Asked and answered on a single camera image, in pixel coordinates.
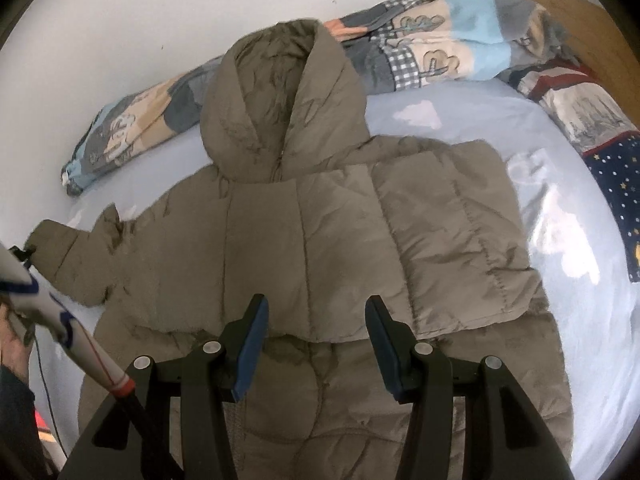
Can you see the olive puffer jacket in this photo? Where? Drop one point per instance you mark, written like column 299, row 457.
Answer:
column 325, row 220

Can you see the patchwork patterned quilt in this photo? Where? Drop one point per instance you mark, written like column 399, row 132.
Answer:
column 435, row 45

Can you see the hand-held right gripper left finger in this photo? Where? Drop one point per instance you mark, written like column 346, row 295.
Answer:
column 250, row 345

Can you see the person's left forearm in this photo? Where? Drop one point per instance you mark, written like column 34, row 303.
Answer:
column 15, row 400

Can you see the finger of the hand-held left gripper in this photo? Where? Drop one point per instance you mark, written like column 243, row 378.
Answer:
column 23, row 253

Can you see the wooden headboard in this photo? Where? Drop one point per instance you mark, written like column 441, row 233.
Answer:
column 590, row 25

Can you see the star print pillow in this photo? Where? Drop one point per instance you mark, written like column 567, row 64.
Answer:
column 590, row 110

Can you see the bed with light blue sheet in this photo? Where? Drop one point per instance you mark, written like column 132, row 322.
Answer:
column 575, row 270

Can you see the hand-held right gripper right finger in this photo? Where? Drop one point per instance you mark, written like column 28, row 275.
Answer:
column 385, row 345

